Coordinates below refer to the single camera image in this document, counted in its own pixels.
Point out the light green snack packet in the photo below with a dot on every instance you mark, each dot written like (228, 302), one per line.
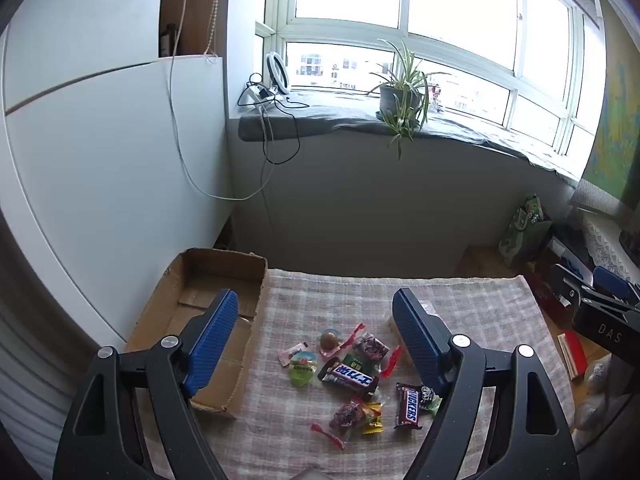
(436, 406)

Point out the pink checked tablecloth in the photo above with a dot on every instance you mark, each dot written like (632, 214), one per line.
(325, 300)

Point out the white lace cloth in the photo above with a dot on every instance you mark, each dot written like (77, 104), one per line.
(602, 240)

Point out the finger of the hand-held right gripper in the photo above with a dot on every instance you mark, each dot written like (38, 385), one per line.
(612, 282)
(567, 287)

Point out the brown ball candy clear wrapper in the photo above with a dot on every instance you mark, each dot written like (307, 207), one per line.
(328, 341)

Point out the white window frame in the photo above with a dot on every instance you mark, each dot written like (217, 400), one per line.
(404, 30)

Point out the small jelly cup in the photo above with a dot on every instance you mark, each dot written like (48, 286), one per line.
(301, 372)

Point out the small red figurine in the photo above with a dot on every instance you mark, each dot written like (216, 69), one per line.
(436, 96)

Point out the chocolate bar blue white label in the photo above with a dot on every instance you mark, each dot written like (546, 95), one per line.
(350, 376)

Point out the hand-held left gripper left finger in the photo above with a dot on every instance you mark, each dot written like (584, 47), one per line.
(212, 342)

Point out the red plum candy pack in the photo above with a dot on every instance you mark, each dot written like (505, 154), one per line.
(347, 415)

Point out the white cabinet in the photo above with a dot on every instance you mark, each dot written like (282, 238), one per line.
(100, 160)

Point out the black and white snack packet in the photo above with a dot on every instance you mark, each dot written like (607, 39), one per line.
(426, 396)

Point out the yellow candy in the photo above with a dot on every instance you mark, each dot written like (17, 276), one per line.
(373, 422)

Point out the potted spider plant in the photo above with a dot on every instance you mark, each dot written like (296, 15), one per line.
(395, 97)

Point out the white power strip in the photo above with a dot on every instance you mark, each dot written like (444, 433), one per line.
(261, 93)

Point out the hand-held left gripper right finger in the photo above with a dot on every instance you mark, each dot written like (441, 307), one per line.
(417, 342)

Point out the dark green snack packet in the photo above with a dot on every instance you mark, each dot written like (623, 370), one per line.
(353, 360)

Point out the brown chocolate bar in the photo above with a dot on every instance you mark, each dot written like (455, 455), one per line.
(407, 406)

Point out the pink candy packet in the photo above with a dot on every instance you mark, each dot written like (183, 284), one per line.
(290, 355)

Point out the grey windowsill cloth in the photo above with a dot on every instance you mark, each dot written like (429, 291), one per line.
(340, 115)

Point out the dark candy pack red ends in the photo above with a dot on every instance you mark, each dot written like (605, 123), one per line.
(370, 346)

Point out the brown cardboard box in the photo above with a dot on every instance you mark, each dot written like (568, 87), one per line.
(210, 280)

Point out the red flat box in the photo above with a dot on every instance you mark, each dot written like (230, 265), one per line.
(572, 355)

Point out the green gift bag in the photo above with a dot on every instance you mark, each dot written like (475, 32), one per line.
(522, 235)

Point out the green yellow wall poster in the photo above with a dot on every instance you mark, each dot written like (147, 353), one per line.
(615, 135)

